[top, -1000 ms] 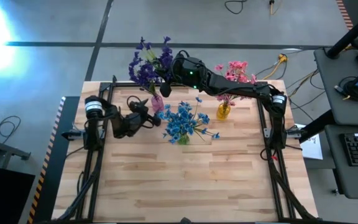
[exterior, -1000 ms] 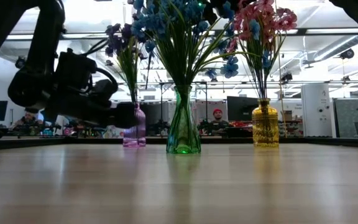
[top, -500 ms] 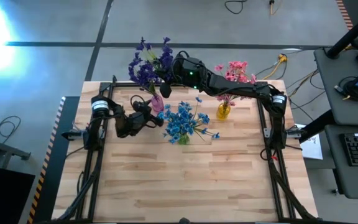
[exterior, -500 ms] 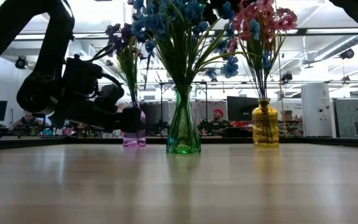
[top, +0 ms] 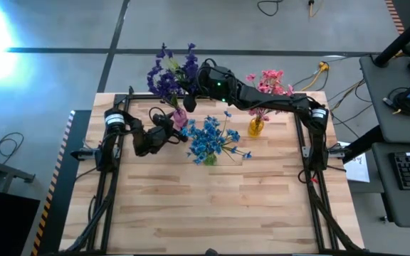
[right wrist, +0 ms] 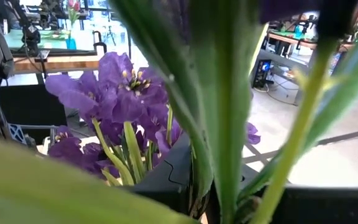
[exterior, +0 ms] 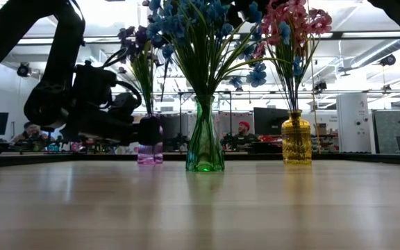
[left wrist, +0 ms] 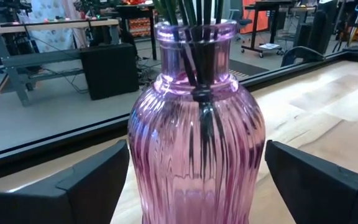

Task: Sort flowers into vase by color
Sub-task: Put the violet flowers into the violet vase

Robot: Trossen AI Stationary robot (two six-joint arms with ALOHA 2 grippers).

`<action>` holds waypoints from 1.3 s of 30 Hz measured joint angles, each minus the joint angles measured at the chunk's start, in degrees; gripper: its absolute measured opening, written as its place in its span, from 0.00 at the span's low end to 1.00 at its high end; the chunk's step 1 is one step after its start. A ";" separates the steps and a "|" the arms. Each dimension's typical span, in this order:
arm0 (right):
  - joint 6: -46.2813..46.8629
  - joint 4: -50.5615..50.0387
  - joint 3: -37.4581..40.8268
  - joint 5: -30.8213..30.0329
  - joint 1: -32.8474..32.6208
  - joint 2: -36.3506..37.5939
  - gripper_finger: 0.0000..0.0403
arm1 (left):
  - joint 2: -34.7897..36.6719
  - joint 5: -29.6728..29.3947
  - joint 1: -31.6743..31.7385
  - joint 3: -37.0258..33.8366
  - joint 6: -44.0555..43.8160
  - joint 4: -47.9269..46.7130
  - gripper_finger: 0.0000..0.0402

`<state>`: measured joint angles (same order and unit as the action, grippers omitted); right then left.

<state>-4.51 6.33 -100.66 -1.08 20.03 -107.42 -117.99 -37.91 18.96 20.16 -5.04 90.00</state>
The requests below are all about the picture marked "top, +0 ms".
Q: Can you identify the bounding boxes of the amber glass vase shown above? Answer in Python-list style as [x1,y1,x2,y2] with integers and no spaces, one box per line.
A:
[247,115,266,139]

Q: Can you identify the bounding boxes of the white paper sheet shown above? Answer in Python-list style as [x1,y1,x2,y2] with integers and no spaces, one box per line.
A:
[342,142,371,183]

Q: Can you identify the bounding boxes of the purple glass vase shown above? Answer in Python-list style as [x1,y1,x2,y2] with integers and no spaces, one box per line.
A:
[172,108,189,131]

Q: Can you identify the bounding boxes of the grey office desk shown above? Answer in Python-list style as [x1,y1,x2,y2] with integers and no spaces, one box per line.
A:
[358,53,410,228]

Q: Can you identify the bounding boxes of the striped-edge black floor mat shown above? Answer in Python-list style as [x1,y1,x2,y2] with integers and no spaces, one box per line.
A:
[384,0,410,36]
[30,109,93,256]

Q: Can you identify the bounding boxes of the black aluminium table frame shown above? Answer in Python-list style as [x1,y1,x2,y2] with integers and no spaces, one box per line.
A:
[58,85,368,256]

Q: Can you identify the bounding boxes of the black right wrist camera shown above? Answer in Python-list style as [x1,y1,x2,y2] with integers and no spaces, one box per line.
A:
[204,65,238,102]

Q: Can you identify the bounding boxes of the yellow floor cable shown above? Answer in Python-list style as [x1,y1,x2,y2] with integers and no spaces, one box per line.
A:
[299,60,330,92]

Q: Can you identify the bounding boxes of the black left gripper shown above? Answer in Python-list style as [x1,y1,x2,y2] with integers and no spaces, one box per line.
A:
[144,113,189,154]

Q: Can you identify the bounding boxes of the green glass vase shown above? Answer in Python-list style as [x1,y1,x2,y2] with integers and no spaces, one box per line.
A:
[204,151,219,167]

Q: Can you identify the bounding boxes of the black floor cable loop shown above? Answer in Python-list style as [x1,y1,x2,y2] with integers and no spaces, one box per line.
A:
[256,0,285,18]

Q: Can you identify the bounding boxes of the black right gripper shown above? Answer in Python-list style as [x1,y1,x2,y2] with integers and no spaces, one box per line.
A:
[182,76,209,113]

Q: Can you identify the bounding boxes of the black desk cables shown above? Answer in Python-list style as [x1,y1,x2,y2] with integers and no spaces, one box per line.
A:
[327,78,373,124]

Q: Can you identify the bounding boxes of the pink artificial flower bunch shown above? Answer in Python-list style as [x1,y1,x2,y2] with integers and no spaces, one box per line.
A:
[248,106,273,122]
[272,81,295,99]
[246,69,286,93]

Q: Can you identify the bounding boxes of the black floor cabinet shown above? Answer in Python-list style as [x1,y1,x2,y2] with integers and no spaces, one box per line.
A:
[0,188,41,256]

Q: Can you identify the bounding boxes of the black stand pole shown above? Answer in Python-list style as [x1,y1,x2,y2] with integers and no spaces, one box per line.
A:
[372,5,410,68]

